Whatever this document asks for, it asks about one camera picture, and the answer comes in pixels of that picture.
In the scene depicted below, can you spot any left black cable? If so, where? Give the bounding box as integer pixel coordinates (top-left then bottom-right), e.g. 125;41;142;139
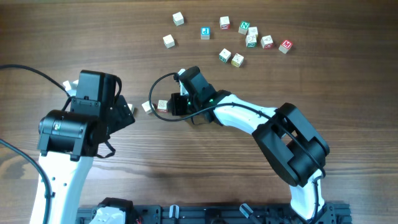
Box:
0;64;71;224

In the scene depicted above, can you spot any red M block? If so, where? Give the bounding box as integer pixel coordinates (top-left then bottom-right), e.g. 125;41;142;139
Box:
279;40;293;54

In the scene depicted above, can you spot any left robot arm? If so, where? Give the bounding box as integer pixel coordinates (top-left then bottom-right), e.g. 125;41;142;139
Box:
30;70;135;223

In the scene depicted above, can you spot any right black cable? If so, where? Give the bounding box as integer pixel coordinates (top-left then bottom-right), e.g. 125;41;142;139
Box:
148;72;326;222

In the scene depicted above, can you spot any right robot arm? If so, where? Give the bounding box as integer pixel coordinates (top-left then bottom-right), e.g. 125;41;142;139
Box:
169;66;330;222

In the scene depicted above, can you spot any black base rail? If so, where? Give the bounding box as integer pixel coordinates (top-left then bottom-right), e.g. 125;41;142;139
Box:
74;203;352;224

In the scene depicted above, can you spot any wooden block yellow side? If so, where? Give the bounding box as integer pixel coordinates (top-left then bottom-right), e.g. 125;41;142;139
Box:
127;103;135;114

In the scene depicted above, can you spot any wooden block green side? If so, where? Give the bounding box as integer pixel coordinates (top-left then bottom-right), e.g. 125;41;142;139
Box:
142;101;155;114

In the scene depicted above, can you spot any green N block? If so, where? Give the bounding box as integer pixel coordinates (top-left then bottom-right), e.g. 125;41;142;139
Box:
238;21;250;35

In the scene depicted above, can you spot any blue P block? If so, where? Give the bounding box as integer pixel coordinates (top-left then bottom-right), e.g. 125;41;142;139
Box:
200;27;210;40

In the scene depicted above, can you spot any wooden block red side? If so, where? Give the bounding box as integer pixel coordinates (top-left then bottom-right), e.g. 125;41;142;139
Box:
220;16;231;30

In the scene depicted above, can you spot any wooden block blue side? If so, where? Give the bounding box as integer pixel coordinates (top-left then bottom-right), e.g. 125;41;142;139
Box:
157;100;168;113

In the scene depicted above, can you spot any wooden block yellow picture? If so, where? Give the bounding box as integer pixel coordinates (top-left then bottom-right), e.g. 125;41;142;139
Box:
231;53;244;68

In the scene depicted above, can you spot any wooden block green picture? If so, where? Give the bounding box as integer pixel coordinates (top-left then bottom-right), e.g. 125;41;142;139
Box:
245;34;257;48

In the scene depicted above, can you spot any wooden block red picture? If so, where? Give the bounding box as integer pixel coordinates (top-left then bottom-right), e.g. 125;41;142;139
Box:
261;35;274;49

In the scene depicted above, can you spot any plain wooden block top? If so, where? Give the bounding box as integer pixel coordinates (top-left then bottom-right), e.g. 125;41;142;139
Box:
172;12;184;26

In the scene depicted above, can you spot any black cable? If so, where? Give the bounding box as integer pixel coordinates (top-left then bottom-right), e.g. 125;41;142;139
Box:
148;72;326;222
0;64;71;224

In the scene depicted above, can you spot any wooden block teal side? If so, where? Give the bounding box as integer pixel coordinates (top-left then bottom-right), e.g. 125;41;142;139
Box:
219;49;231;63

